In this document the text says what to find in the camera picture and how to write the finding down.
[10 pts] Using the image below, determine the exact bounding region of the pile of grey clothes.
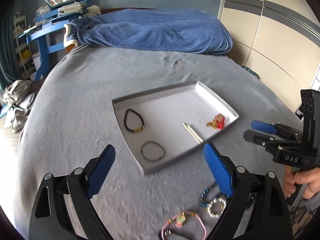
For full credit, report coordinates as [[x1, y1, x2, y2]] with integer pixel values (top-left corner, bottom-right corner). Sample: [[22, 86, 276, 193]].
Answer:
[[1, 79, 35, 133]]

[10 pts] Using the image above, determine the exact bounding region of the white pearl bracelet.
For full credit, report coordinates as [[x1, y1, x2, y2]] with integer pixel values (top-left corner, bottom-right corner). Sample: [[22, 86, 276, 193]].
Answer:
[[207, 197, 227, 218]]

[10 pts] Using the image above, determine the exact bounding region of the white cardboard tray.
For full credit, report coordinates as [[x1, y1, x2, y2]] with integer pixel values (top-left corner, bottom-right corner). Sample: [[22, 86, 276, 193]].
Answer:
[[111, 81, 240, 175]]

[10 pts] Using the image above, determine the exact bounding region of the teal curtain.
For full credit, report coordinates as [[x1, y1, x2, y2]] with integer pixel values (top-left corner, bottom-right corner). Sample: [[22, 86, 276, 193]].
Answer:
[[0, 10, 20, 88]]

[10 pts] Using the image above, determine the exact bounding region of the thin dark cord bracelet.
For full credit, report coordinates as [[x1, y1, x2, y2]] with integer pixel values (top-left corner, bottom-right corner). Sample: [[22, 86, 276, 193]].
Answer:
[[140, 141, 166, 162]]

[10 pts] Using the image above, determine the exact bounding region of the person's right hand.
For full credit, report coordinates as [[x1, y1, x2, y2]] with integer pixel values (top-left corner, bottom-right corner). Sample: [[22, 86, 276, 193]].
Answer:
[[284, 167, 320, 198]]

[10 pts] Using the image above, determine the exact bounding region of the red and gold bracelet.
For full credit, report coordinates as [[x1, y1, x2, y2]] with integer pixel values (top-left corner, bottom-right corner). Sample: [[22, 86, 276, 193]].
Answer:
[[206, 113, 227, 131]]

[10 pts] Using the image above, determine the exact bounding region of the cream wardrobe with grey stripe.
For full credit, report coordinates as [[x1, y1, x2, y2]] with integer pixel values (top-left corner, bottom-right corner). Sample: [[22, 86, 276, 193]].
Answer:
[[217, 0, 320, 120]]

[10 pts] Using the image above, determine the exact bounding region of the blue bead bracelet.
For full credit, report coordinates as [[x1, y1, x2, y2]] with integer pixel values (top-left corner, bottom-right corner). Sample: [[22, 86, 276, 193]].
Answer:
[[199, 184, 222, 208]]

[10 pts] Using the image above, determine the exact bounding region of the white shelf unit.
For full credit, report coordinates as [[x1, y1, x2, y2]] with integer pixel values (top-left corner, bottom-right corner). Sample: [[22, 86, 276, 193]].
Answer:
[[13, 12, 34, 77]]

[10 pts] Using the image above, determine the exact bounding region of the teal patterned cloth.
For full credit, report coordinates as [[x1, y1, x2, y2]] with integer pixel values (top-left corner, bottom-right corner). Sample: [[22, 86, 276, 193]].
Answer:
[[242, 66, 261, 80]]

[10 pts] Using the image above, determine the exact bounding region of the blue fleece blanket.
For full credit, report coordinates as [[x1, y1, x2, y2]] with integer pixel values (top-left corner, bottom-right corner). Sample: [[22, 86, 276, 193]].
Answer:
[[63, 8, 233, 55]]

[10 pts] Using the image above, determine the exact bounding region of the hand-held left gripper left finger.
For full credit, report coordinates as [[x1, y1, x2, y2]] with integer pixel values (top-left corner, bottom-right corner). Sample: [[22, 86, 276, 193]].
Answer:
[[28, 144, 116, 240]]

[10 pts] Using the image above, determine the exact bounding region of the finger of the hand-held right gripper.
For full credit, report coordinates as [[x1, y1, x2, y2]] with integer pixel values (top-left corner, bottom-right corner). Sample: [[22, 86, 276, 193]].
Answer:
[[251, 120, 303, 138], [243, 129, 301, 156]]

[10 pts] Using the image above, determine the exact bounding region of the white plush toy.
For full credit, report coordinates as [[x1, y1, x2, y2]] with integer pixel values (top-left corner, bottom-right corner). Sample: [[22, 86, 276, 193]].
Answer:
[[86, 4, 102, 16]]

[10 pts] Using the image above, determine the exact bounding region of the person's patterned clothing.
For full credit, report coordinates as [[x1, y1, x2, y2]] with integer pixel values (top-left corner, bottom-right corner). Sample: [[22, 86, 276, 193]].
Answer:
[[287, 197, 320, 233]]

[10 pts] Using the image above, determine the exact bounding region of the stack of papers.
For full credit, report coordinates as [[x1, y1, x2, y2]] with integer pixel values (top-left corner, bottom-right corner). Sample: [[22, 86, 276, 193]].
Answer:
[[57, 2, 87, 17]]

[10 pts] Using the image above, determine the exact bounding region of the dark bead bracelet gold accent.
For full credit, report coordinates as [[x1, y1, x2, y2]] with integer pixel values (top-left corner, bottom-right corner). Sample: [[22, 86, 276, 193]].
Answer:
[[124, 108, 146, 133]]

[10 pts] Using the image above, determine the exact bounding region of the pink cord bracelet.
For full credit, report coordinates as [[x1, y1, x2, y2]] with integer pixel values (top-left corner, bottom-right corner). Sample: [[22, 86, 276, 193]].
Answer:
[[161, 211, 207, 240]]

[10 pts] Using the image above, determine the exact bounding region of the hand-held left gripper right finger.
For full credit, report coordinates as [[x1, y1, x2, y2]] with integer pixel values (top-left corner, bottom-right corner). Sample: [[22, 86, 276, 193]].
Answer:
[[203, 142, 293, 240]]

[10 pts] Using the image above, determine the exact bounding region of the blue wooden desk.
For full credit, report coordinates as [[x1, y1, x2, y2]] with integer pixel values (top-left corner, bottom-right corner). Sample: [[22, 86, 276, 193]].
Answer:
[[18, 0, 91, 82]]

